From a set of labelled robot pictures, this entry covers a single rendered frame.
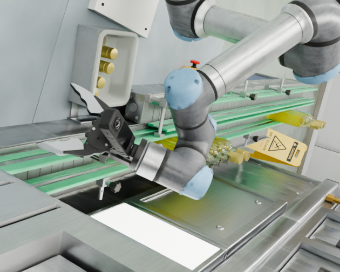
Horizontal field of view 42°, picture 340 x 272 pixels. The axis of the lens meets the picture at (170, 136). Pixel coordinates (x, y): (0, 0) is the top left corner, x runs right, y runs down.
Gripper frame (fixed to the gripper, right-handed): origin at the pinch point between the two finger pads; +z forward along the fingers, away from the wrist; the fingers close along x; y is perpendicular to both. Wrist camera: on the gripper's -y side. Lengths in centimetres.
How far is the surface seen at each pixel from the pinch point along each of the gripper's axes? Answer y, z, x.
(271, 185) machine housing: 73, -73, 36
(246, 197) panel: 51, -59, 19
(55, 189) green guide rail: 19.7, -5.4, -10.6
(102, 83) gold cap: 32.5, -1.4, 25.7
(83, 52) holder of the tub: 25.4, 6.3, 28.5
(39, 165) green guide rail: 11.9, -0.8, -8.6
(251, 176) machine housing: 79, -67, 38
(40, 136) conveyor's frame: 22.5, 4.4, 0.5
